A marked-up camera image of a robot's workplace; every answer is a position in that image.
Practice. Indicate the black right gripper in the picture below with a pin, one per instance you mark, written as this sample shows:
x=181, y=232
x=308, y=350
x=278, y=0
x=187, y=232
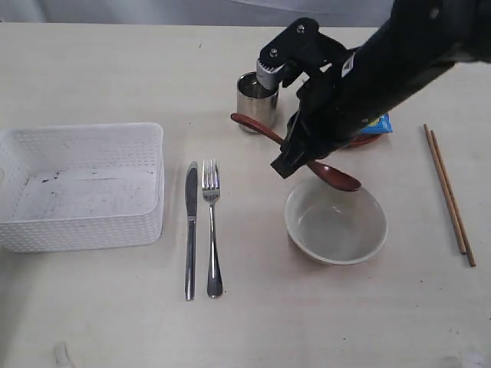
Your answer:
x=333, y=106

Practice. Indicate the brown spoon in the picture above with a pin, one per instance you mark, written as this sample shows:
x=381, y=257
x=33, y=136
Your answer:
x=332, y=176

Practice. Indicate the brown round plate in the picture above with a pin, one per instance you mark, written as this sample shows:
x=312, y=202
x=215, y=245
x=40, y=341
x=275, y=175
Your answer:
x=363, y=139

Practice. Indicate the stainless steel cup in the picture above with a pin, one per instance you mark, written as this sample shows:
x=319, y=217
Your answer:
x=255, y=101

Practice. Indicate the pale green bowl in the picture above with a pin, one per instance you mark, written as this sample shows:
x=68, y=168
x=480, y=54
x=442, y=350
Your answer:
x=334, y=227

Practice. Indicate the silver fork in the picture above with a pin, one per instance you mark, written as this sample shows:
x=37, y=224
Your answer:
x=211, y=194

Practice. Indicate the blue chips bag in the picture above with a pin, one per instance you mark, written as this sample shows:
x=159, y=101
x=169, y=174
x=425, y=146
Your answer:
x=380, y=126

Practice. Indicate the silver table knife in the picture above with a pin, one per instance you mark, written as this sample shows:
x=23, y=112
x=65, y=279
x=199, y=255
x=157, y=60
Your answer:
x=191, y=211

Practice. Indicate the wooden chopstick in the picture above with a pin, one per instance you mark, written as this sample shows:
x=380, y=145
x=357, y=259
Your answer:
x=446, y=192
x=469, y=252

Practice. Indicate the white perforated plastic basket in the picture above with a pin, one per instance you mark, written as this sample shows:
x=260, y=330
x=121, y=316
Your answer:
x=77, y=188

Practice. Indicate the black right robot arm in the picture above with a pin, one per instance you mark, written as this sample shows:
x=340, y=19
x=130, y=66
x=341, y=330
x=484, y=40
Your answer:
x=419, y=42

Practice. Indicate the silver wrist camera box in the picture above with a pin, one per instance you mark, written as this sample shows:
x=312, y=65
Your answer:
x=299, y=48

